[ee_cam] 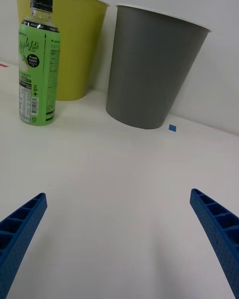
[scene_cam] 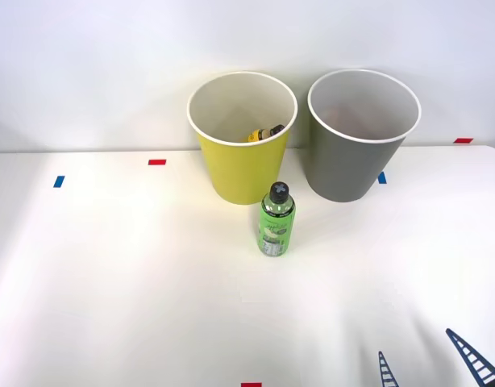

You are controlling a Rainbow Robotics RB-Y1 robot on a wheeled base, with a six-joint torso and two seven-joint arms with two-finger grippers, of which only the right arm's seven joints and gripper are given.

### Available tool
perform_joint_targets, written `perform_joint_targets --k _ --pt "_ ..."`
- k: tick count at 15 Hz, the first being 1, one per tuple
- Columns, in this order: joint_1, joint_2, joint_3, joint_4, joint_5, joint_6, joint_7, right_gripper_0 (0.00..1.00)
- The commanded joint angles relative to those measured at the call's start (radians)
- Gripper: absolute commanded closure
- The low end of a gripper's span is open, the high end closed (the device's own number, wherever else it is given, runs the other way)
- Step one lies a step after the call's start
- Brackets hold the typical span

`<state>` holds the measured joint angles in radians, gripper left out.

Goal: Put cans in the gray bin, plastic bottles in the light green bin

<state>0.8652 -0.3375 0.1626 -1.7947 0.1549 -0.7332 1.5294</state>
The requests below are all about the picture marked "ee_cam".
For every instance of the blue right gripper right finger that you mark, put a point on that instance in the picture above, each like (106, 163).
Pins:
(221, 226)

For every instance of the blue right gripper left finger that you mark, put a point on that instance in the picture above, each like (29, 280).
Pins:
(17, 231)

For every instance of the green label plastic bottle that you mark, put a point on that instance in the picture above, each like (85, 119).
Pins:
(39, 79)

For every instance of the grey plastic waste bin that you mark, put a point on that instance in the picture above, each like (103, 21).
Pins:
(152, 69)

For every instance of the yellow-green plastic waste bin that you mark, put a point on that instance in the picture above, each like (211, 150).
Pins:
(77, 49)

